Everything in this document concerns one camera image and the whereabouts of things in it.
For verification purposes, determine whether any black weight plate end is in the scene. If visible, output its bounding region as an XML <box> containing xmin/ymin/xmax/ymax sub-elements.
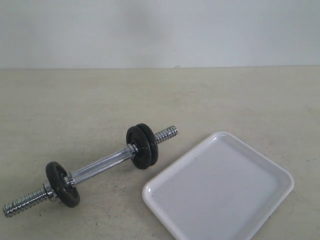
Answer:
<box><xmin>45</xmin><ymin>161</ymin><xmax>80</xmax><ymax>208</ymax></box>
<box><xmin>126</xmin><ymin>126</ymin><xmax>152</xmax><ymax>170</ymax></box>

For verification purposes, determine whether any black weight plate left end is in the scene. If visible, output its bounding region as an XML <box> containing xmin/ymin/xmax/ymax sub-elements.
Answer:
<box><xmin>45</xmin><ymin>161</ymin><xmax>80</xmax><ymax>208</ymax></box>

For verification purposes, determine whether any black weight plate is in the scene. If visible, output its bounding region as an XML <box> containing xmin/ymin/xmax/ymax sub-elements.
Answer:
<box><xmin>136</xmin><ymin>123</ymin><xmax>159</xmax><ymax>167</ymax></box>

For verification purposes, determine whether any white square tray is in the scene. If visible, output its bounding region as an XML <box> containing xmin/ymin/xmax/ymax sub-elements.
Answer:
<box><xmin>142</xmin><ymin>131</ymin><xmax>294</xmax><ymax>240</ymax></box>

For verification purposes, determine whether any chrome threaded dumbbell bar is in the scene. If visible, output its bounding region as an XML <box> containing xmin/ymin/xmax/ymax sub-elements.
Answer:
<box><xmin>2</xmin><ymin>125</ymin><xmax>179</xmax><ymax>218</ymax></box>

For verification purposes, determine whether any black weight plate right end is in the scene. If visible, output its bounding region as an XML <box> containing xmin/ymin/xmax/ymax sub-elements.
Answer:
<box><xmin>126</xmin><ymin>126</ymin><xmax>152</xmax><ymax>170</ymax></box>

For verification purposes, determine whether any chrome star collar nut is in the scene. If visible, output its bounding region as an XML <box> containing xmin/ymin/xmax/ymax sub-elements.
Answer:
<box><xmin>43</xmin><ymin>180</ymin><xmax>58</xmax><ymax>202</ymax></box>

